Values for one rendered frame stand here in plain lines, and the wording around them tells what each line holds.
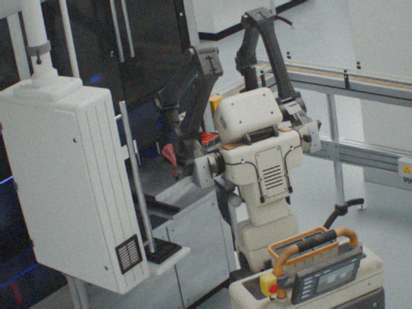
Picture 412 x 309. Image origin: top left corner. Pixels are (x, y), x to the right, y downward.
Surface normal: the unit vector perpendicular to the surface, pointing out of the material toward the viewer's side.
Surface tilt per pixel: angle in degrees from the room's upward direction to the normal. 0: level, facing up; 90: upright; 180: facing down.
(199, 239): 90
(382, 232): 0
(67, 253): 90
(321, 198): 0
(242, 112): 48
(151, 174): 0
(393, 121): 90
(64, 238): 90
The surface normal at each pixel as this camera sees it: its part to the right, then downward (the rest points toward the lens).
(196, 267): 0.74, 0.16
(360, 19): -0.65, 0.40
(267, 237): 0.35, 0.19
